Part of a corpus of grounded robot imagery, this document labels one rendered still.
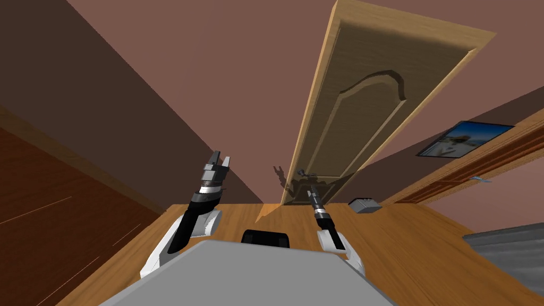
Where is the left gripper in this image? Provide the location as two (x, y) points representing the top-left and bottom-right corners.
(199, 150), (232, 189)

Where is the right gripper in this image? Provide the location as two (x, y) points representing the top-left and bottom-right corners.
(307, 184), (326, 211)

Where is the small grey box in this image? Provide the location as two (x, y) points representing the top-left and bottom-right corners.
(348, 197), (384, 215)

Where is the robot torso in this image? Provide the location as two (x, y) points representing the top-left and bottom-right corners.
(99, 229), (398, 306)

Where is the light wooden door leaf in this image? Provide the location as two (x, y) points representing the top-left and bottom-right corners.
(280, 0), (497, 206)

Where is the framed blue picture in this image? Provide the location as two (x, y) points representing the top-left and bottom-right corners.
(415, 121), (516, 159)

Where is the reddish brown wooden door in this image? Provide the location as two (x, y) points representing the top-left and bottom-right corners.
(381, 108), (544, 206)

